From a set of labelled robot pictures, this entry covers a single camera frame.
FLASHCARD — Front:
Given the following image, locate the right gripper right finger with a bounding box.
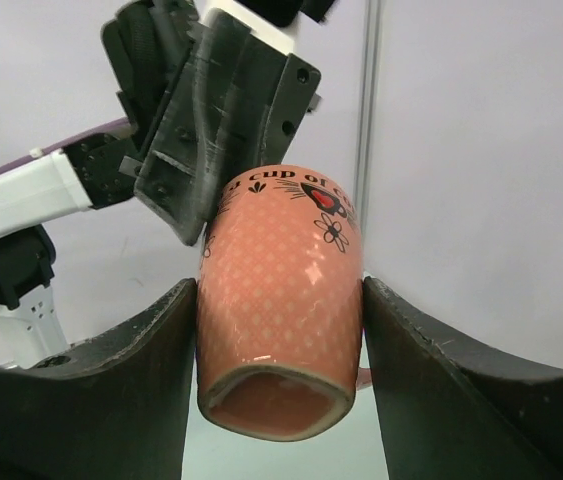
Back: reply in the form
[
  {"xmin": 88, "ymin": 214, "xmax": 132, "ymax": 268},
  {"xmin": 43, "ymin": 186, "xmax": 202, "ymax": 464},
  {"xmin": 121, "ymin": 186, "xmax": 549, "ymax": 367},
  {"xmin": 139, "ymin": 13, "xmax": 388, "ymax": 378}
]
[{"xmin": 363, "ymin": 277, "xmax": 563, "ymax": 480}]

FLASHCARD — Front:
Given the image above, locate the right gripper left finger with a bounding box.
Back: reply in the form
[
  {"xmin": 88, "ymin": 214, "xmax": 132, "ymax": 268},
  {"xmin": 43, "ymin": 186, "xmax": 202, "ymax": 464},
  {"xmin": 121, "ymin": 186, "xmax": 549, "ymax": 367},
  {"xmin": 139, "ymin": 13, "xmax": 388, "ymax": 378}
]
[{"xmin": 0, "ymin": 279, "xmax": 197, "ymax": 479}]

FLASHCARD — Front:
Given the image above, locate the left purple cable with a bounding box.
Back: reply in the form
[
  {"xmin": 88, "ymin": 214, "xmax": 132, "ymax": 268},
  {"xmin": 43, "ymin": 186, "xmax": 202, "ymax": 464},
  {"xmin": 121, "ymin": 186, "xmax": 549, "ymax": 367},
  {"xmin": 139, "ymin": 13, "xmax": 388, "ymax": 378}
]
[{"xmin": 0, "ymin": 115, "xmax": 132, "ymax": 187}]

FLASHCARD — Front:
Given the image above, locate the salmon pink printed mug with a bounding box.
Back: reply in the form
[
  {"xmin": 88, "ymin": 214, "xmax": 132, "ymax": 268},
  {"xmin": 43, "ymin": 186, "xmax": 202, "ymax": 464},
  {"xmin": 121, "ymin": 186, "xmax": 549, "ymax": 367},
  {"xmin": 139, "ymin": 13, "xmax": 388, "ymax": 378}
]
[{"xmin": 196, "ymin": 165, "xmax": 363, "ymax": 442}]

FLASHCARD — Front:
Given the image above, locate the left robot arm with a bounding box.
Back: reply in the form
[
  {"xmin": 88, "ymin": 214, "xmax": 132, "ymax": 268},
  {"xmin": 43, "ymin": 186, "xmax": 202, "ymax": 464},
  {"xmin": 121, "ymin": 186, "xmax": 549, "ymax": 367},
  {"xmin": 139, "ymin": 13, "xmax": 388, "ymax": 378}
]
[{"xmin": 0, "ymin": 1, "xmax": 332, "ymax": 368}]

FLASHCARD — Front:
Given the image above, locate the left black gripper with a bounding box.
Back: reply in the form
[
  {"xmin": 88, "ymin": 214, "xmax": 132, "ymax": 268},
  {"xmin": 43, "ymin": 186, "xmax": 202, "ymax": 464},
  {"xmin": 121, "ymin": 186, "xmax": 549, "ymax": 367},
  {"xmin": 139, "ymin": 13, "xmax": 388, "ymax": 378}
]
[{"xmin": 66, "ymin": 1, "xmax": 332, "ymax": 245}]

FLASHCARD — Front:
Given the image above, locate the right aluminium frame post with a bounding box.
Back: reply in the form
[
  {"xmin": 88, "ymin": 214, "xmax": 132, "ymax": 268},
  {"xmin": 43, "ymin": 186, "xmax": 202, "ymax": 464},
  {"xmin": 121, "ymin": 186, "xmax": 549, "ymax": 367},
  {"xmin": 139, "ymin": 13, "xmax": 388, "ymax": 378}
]
[{"xmin": 353, "ymin": 0, "xmax": 387, "ymax": 281}]

